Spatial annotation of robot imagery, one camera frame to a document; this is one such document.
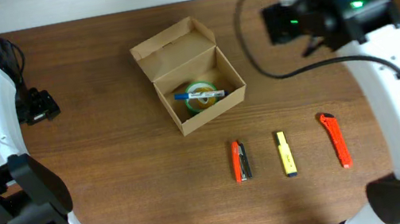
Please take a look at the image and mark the yellow highlighter pen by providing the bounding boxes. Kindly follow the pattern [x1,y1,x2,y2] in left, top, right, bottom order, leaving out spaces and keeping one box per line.
[275,131,298,177]

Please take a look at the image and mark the orange black stapler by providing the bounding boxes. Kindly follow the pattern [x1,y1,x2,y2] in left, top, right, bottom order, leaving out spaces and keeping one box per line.
[231,141,253,183]

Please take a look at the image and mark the small yellow tape roll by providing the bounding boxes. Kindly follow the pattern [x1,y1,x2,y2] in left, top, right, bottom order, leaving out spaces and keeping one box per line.
[194,87,217,109]

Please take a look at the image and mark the brown cardboard box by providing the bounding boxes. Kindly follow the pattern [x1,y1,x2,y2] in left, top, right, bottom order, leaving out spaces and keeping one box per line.
[130,17,247,136]

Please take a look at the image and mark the blue white marker pen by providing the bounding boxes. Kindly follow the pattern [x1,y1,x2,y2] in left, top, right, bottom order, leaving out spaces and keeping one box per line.
[174,90,227,100]

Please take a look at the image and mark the green tape roll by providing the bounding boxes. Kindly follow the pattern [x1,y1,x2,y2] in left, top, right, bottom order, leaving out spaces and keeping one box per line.
[184,81,216,114]

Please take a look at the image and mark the orange utility knife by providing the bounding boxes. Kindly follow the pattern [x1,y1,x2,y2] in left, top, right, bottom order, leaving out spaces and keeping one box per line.
[319,113,353,169]

